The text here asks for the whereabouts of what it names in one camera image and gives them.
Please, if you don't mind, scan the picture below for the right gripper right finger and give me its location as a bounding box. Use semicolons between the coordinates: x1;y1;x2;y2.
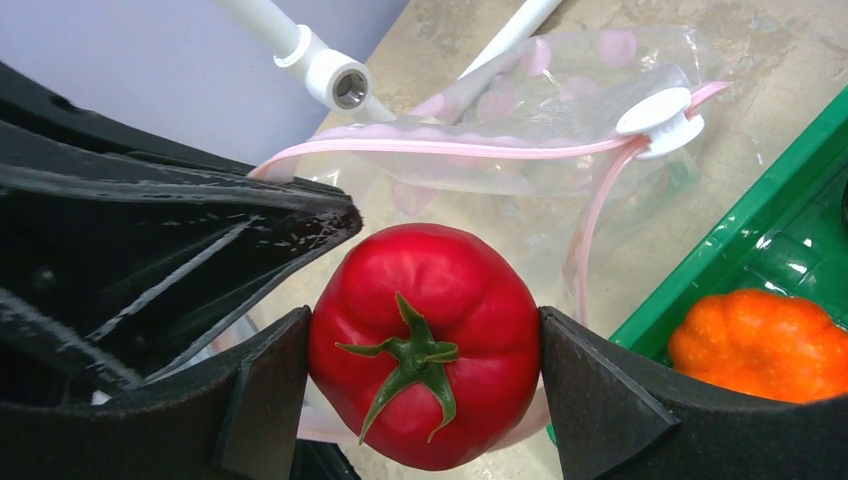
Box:
539;306;847;479

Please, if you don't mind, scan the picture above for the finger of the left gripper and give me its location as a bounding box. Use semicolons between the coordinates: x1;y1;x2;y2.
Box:
1;66;363;407

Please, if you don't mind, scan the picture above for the green plastic tray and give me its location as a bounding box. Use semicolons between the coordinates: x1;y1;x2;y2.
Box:
610;91;847;365

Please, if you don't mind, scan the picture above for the white PVC pipe frame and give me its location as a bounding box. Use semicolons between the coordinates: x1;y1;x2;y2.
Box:
215;0;561;122

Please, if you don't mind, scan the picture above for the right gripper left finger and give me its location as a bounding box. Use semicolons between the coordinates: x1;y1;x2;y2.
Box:
1;307;311;479

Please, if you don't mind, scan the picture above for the red tomato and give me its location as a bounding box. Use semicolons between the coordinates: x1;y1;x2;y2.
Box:
308;223;548;471

